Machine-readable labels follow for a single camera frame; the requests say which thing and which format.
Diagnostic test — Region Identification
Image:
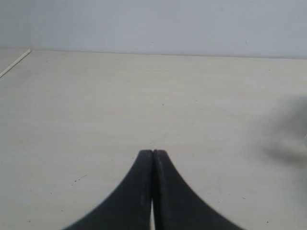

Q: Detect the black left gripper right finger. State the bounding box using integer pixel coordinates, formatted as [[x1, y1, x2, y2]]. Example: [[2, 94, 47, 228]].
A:
[[153, 150, 241, 230]]

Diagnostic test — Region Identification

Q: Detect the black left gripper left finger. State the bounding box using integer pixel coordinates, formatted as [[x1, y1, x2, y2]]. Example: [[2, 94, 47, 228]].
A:
[[66, 150, 153, 230]]

